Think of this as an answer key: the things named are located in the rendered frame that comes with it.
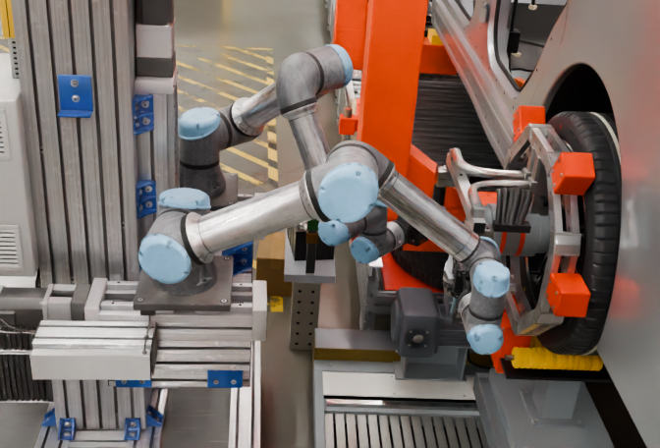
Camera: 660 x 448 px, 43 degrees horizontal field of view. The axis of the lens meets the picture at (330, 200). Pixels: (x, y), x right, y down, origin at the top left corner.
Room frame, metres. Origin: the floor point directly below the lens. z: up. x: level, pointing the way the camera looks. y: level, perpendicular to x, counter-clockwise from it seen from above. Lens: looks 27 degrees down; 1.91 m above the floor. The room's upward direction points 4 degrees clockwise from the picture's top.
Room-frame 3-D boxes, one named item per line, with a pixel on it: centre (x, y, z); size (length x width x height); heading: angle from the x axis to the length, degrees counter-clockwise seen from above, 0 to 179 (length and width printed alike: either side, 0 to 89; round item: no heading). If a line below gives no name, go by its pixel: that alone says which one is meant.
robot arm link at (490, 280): (1.55, -0.36, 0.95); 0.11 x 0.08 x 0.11; 177
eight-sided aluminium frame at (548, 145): (2.01, -0.56, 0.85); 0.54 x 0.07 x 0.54; 4
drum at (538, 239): (2.01, -0.49, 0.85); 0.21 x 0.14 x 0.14; 94
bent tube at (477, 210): (1.91, -0.44, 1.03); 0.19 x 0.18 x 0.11; 94
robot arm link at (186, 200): (1.69, 0.33, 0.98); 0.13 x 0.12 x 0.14; 177
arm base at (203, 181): (2.19, 0.39, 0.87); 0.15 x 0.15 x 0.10
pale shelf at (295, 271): (2.55, 0.06, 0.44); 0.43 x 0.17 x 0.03; 4
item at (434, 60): (4.44, -0.37, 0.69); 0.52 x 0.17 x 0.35; 94
